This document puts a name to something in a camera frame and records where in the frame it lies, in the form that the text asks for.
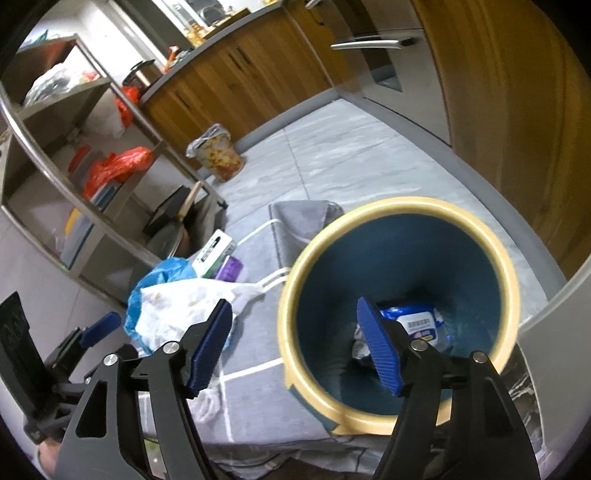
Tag wooden kitchen cabinets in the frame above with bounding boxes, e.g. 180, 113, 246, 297
144, 1, 590, 277

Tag blue bin with yellow rim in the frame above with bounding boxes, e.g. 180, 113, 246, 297
277, 196, 521, 435

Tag white paper towel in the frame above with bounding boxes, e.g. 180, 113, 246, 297
153, 278, 263, 352

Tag purple small wrapper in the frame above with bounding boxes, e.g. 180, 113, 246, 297
214, 255, 243, 283

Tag red plastic bag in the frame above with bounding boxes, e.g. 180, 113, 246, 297
83, 146, 154, 200

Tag blue plastic bag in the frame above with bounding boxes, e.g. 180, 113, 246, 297
123, 257, 197, 355

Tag white green carton box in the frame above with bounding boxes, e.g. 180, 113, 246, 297
190, 229, 236, 278

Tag steel shelving rack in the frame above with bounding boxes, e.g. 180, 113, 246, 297
1, 35, 226, 304

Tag grey checked cloth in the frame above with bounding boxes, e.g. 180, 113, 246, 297
189, 200, 388, 479

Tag stainless steel oven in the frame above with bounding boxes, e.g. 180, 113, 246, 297
303, 0, 453, 146

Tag blue white wipes packet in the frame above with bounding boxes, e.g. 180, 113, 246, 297
378, 303, 453, 353

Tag floral trash bin with liner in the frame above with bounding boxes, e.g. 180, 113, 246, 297
185, 124, 245, 182

